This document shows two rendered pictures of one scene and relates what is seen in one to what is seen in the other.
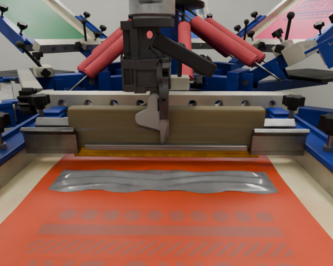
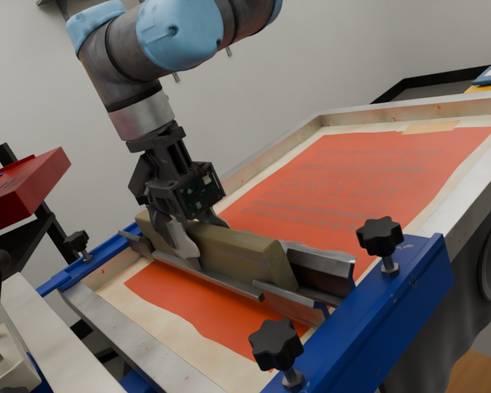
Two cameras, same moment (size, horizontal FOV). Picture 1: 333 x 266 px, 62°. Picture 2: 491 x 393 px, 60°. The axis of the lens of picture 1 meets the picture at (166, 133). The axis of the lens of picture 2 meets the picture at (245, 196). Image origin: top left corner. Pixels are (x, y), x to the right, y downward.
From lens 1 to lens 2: 0.91 m
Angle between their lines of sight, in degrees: 111
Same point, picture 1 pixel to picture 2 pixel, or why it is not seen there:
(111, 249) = (339, 201)
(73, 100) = not seen: outside the picture
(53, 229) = (367, 216)
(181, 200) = (270, 227)
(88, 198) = (328, 239)
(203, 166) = not seen: hidden behind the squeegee
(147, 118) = (221, 223)
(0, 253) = (404, 205)
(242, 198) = (235, 223)
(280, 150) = not seen: hidden behind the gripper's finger
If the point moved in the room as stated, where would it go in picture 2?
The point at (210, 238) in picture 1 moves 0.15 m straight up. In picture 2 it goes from (286, 202) to (257, 131)
